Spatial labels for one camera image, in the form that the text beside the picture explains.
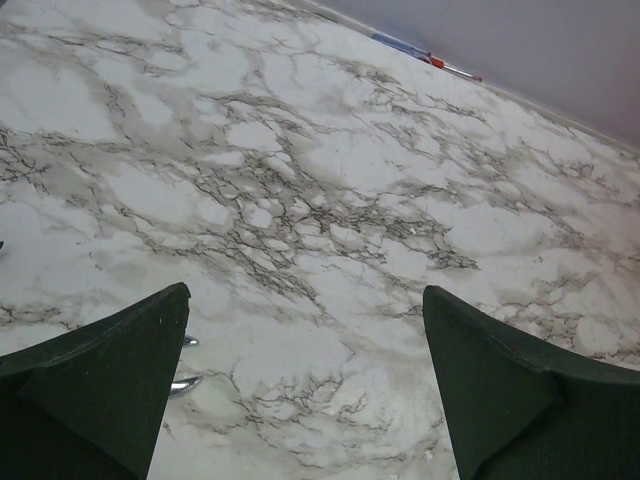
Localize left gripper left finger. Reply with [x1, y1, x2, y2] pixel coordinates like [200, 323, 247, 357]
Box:
[1, 283, 190, 479]

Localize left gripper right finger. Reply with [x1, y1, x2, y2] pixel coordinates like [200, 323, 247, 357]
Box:
[423, 286, 639, 479]

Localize blue red pen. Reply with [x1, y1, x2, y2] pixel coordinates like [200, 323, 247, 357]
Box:
[371, 33, 483, 83]

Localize blue handled pliers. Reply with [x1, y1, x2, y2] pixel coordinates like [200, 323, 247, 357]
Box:
[169, 335, 203, 398]

